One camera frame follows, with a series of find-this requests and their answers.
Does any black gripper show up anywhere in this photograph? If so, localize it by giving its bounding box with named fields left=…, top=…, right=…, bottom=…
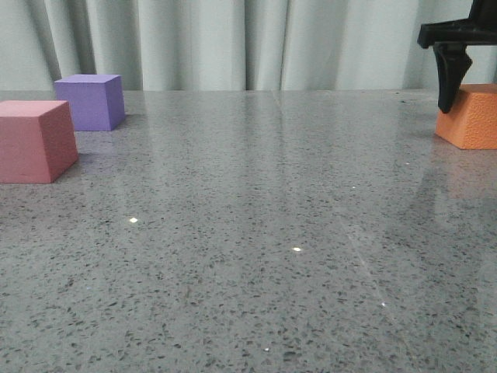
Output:
left=417, top=0, right=496, bottom=113

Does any orange foam cube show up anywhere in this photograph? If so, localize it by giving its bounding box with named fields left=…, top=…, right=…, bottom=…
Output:
left=435, top=84, right=497, bottom=150

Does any pale green curtain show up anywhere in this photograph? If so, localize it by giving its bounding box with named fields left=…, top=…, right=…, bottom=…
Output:
left=0, top=0, right=497, bottom=92

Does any purple foam cube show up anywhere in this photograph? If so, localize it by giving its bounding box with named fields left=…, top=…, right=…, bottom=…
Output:
left=54, top=74, right=126, bottom=131

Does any pink foam cube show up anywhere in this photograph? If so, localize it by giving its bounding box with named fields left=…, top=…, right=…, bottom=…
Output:
left=1, top=100, right=78, bottom=183

